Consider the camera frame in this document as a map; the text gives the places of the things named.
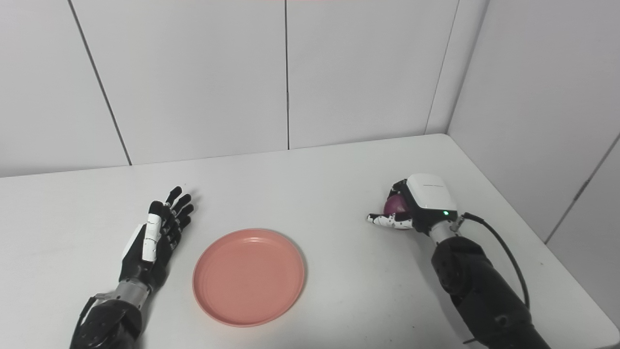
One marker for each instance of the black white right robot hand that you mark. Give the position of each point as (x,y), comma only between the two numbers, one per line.
(428,198)

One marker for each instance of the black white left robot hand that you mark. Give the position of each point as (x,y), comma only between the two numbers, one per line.
(140,269)

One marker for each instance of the purple red onion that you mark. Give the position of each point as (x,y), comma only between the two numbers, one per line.
(395,206)

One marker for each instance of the pink round plate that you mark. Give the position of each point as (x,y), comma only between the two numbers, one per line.
(249,278)

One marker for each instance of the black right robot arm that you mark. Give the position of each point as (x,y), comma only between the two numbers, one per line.
(479,291)

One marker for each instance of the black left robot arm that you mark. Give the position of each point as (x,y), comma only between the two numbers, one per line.
(109,325)

